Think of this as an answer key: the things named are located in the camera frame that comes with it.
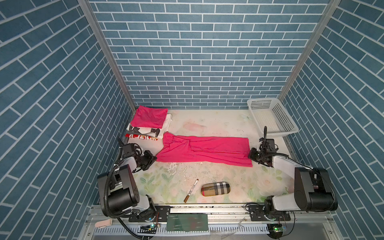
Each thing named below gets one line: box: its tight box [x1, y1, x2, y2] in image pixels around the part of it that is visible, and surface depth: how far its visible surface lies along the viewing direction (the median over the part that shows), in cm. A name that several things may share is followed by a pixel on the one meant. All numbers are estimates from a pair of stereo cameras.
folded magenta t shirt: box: [130, 105, 168, 129], surface depth 107 cm
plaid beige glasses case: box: [201, 181, 231, 197], surface depth 80 cm
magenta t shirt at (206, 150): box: [156, 131, 253, 167], surface depth 98 cm
